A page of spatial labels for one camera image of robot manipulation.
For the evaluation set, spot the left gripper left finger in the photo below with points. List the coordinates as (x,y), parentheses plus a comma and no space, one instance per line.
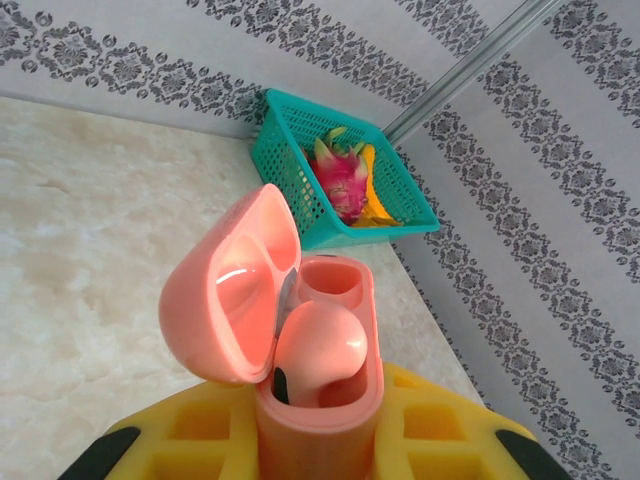
(200,435)

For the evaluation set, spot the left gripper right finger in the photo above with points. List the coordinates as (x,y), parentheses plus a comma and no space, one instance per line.
(440,435)

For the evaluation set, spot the pink earbud charging case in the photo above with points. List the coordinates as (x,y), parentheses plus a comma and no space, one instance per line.
(240,300)

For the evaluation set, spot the yellow banana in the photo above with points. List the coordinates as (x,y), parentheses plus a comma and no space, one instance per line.
(375,205)

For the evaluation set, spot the pink dragon fruit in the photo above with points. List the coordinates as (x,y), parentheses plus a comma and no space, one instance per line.
(342,180)

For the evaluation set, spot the teal plastic basket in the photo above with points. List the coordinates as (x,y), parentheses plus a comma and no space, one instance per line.
(285,150)

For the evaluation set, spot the aluminium frame post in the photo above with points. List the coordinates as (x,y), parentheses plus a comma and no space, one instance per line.
(470,70)

